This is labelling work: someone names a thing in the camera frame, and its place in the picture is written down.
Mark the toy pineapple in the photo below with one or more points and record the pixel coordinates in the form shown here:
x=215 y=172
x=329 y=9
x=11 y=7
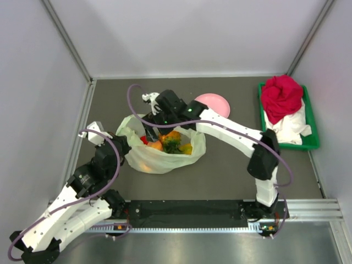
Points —
x=171 y=142

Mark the red bell pepper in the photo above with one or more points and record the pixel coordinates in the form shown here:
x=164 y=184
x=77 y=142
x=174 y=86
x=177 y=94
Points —
x=144 y=140

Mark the pale green plastic bag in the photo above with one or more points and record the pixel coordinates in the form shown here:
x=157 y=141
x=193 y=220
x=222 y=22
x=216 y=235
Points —
x=159 y=161

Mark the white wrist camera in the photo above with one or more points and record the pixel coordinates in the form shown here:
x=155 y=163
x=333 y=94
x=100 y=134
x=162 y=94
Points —
x=150 y=99
x=93 y=133

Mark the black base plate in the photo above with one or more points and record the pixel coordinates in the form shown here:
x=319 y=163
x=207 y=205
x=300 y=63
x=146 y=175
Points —
x=196 y=213

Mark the orange green mango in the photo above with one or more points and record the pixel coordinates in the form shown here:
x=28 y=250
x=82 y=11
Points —
x=186 y=149

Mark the pink plate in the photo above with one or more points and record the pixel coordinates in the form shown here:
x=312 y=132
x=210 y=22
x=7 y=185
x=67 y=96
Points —
x=216 y=102

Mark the yellow orange fruit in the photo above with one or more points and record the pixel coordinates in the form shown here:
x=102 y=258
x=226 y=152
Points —
x=144 y=168

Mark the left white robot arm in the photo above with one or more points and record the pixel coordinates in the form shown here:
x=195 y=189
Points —
x=85 y=200

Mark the aluminium frame rail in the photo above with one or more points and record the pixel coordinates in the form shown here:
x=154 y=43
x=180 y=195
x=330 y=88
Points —
x=61 y=111

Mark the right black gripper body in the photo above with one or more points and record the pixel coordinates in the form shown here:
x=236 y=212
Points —
x=161 y=117

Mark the red cloth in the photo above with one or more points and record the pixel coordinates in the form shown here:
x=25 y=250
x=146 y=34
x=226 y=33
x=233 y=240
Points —
x=281 y=96

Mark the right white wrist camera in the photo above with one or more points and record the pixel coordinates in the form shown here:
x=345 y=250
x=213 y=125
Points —
x=150 y=99

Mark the pink peach fruit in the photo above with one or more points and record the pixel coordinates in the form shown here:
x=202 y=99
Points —
x=156 y=145

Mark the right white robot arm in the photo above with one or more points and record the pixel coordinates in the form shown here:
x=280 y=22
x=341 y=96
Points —
x=260 y=147

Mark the white cloth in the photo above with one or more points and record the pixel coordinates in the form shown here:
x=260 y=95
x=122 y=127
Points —
x=291 y=128

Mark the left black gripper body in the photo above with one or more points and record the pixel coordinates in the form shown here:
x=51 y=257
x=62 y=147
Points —
x=126 y=149

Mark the green plastic tray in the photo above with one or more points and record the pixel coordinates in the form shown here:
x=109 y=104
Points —
x=310 y=142

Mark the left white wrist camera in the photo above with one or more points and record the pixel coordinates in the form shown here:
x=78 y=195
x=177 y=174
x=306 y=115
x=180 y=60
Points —
x=93 y=133

